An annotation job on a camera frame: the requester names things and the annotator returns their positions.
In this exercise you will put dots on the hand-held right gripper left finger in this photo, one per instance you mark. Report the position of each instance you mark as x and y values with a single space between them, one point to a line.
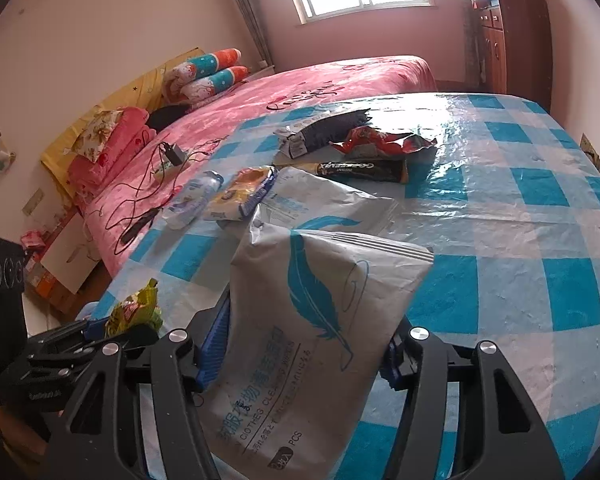
215 345

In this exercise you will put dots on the grey foil snack bag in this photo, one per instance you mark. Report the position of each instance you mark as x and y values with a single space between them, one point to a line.
325 130

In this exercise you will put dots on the bed with pink blanket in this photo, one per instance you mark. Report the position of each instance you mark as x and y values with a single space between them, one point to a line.
290 85

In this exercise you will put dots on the black gold coffee stick sachet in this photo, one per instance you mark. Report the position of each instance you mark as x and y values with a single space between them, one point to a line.
365 171

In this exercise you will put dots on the orange cardboard box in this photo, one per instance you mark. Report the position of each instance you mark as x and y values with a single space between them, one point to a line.
47 285

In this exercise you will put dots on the yellow headboard cover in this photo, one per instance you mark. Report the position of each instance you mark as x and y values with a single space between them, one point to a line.
130 90

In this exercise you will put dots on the small wall hanger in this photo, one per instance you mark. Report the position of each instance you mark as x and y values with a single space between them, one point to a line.
4 152

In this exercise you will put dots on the yellow blue biscuit wrapper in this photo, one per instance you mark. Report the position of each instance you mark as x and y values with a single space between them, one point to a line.
235 195

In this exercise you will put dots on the brown wooden cabinet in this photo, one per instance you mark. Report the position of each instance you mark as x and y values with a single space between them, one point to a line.
520 40

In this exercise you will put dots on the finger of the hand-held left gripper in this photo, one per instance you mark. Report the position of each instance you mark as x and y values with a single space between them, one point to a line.
140 337
96 331

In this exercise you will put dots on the white nightstand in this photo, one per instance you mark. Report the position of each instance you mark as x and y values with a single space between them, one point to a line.
70 255

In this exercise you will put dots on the black smartphone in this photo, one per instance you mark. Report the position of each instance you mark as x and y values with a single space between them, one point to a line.
139 226

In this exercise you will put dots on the white plastic yogurt bottle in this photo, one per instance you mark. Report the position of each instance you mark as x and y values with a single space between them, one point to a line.
192 200

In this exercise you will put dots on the red teal cartoon pillow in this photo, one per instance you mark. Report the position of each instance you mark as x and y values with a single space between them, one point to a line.
210 62
215 82

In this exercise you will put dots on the blue white checkered tablecloth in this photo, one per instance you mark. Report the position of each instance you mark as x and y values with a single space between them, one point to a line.
505 260

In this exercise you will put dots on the white power strip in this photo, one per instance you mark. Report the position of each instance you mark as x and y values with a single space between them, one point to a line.
164 170

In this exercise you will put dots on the patterned window curtain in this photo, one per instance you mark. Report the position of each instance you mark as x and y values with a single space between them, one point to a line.
245 10
474 45

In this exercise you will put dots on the beige wall socket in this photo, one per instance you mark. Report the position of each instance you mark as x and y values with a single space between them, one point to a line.
595 157

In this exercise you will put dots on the yellow green snack wrapper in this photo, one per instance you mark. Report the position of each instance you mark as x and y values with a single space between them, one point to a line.
132 310

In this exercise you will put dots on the dark cloth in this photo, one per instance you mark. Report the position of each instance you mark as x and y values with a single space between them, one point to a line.
167 116

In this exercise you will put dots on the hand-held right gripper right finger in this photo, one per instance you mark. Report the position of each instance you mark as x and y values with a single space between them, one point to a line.
392 365

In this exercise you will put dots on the floral cushion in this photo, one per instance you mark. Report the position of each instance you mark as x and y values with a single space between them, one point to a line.
97 135

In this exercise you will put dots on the white blue print plastic bag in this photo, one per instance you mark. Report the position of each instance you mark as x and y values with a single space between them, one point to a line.
330 200

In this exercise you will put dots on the red plastic bag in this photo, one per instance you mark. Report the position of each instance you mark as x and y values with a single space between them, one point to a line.
34 241

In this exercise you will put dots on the pink folded blanket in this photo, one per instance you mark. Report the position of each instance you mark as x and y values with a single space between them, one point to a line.
125 155

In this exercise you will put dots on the white feather print wipes bag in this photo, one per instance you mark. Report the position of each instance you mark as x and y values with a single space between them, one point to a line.
305 335

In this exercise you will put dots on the red black snack wrapper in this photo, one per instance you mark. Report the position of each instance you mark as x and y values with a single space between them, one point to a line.
380 144

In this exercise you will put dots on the black charger plug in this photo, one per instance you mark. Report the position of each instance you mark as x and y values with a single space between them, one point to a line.
172 152

